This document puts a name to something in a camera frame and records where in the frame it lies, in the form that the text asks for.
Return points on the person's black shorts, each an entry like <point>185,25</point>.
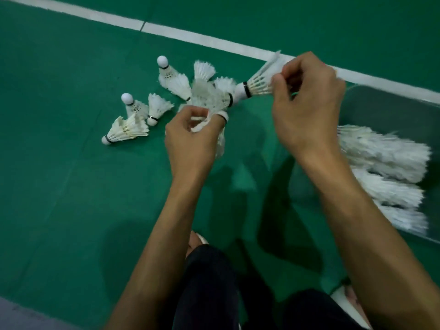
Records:
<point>209,292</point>

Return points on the pile of loose white shuttlecocks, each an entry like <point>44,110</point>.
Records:
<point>165,84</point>

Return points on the person's right hand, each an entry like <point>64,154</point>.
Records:
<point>309,113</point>

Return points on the person's left thumb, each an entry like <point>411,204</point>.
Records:
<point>215,127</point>

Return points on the person's white shoe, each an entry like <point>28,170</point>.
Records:
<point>349,300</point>

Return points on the person's right thumb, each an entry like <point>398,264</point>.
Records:
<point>279,96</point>

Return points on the person's left hand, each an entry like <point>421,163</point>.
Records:
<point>189,147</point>

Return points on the person's left knee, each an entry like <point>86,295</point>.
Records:
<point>194,242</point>

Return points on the person's left forearm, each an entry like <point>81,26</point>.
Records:
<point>154,250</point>

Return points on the person's right forearm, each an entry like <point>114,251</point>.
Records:
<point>371,243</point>

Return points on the clear plastic storage box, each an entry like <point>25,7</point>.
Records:
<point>385,106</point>

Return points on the nested white shuttlecock stack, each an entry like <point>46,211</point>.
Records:
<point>385,152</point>
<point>404,218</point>
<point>388,190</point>

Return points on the white feather shuttlecock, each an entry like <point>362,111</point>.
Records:
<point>220,144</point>
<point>261,80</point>

